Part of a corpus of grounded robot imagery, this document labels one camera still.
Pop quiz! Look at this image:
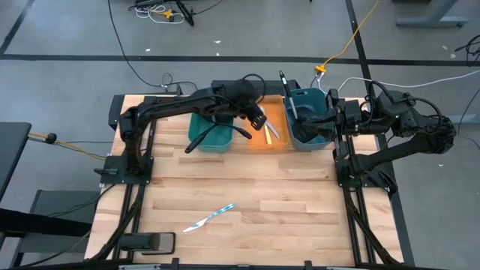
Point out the grey desk foot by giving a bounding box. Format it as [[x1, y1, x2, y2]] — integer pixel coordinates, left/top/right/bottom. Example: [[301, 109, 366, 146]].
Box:
[[448, 114, 480, 125], [395, 0, 470, 28]]

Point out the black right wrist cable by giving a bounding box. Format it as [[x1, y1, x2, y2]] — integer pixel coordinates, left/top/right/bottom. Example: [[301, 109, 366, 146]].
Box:
[[365, 80, 395, 113]]

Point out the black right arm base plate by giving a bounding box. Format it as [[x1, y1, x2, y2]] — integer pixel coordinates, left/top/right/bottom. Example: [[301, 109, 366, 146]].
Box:
[[335, 155, 395, 188]]

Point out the black perforated computer case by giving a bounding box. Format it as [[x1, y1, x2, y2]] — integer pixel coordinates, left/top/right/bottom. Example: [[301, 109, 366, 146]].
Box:
[[211, 79, 301, 97]]

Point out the cream-handled table knife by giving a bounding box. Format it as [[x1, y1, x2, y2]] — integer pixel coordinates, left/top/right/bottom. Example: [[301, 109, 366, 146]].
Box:
[[258, 106, 273, 146], [265, 119, 281, 141]]

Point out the black frame strut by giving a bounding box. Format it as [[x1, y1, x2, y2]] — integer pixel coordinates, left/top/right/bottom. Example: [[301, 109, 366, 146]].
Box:
[[88, 95, 158, 263], [335, 97, 404, 266]]

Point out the white coiled cable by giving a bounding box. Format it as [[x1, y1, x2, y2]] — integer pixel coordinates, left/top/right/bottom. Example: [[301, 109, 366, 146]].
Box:
[[134, 5, 185, 25]]

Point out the orange plastic bin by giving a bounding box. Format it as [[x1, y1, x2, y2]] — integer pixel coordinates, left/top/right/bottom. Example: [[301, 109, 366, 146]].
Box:
[[243, 94, 291, 151]]

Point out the white floor cable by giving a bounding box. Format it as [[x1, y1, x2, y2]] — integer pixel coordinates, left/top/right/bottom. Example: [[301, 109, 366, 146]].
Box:
[[310, 69, 480, 97]]

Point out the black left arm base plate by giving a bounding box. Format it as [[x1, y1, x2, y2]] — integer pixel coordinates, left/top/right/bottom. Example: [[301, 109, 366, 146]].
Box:
[[100, 154, 155, 185]]

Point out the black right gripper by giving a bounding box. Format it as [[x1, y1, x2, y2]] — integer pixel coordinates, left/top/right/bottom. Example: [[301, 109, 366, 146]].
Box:
[[299, 88, 364, 143]]

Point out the yellow extension cable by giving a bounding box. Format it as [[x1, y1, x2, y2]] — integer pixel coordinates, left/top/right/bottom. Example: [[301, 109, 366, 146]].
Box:
[[314, 0, 382, 74]]

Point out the black table edge rail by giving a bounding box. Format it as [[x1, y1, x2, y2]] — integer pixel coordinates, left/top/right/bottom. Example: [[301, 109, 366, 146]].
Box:
[[85, 258, 413, 270]]

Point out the black slotted spatula steel shank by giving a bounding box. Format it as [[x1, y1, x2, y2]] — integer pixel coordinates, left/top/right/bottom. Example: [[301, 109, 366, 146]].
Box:
[[277, 70, 316, 143]]

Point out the teal-patterned handle table knife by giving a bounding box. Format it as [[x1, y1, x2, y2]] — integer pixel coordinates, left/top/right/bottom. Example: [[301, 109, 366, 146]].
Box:
[[182, 203, 236, 233]]

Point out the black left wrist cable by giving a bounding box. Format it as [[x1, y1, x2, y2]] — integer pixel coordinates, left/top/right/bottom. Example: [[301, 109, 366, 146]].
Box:
[[241, 73, 267, 105]]

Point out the black left frame strut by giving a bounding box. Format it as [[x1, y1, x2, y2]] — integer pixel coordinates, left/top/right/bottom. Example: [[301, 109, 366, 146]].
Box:
[[88, 95, 158, 263]]

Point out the black bracket device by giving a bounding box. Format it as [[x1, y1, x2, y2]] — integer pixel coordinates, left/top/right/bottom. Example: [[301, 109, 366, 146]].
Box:
[[119, 232, 176, 255]]

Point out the black right frame strut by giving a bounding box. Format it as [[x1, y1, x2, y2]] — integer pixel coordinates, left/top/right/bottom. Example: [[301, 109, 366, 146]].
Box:
[[335, 97, 404, 266]]

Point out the black floor cable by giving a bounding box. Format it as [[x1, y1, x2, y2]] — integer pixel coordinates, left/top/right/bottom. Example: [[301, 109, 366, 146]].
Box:
[[107, 0, 166, 87]]

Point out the yellow cable with black clamp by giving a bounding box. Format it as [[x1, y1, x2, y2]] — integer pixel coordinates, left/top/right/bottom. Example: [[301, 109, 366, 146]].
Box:
[[28, 131, 108, 161]]

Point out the teal plastic bin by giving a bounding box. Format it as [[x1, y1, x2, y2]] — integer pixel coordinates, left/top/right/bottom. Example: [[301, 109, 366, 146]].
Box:
[[187, 88, 236, 154]]

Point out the black solid serving spoon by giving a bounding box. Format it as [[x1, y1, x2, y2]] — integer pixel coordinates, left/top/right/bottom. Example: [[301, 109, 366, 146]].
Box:
[[184, 121, 218, 154]]

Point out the black side table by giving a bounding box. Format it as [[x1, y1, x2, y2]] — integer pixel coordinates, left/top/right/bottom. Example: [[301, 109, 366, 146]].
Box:
[[0, 121, 33, 202]]

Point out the blue-grey plastic bin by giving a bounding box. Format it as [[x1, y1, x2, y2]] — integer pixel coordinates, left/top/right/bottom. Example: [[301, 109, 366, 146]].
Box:
[[284, 88, 335, 152]]

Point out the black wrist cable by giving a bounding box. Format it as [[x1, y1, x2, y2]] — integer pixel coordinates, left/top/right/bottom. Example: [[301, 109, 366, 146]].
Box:
[[365, 80, 395, 113], [241, 73, 267, 105]]

